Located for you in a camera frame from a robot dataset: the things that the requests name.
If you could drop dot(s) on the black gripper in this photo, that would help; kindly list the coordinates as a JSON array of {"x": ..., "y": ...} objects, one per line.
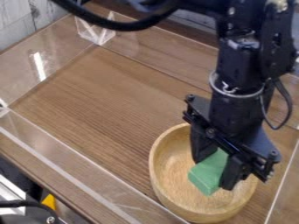
[{"x": 227, "y": 122}]

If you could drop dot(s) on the green rectangular block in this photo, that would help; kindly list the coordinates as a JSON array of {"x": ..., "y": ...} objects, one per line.
[{"x": 205, "y": 173}]

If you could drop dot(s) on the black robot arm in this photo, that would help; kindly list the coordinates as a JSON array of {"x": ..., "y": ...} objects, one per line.
[{"x": 256, "y": 54}]

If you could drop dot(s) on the brown wooden bowl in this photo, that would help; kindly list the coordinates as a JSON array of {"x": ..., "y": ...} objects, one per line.
[{"x": 169, "y": 163}]

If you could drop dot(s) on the yellow black device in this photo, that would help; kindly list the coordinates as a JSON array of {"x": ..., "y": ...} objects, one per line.
[{"x": 42, "y": 210}]

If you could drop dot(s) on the clear acrylic front wall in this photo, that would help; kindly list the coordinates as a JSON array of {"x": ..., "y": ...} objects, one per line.
[{"x": 88, "y": 188}]

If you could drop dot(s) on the clear acrylic wall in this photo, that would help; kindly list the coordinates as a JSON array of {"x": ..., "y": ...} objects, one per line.
[
  {"x": 37, "y": 57},
  {"x": 88, "y": 188},
  {"x": 151, "y": 68}
]

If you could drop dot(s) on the clear acrylic back wall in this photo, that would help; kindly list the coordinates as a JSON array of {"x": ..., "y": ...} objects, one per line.
[{"x": 151, "y": 68}]

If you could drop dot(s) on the clear acrylic corner bracket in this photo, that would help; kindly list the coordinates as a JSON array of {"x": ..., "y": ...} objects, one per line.
[{"x": 93, "y": 33}]

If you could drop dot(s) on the clear acrylic left wall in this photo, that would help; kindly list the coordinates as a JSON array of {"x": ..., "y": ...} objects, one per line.
[{"x": 37, "y": 57}]

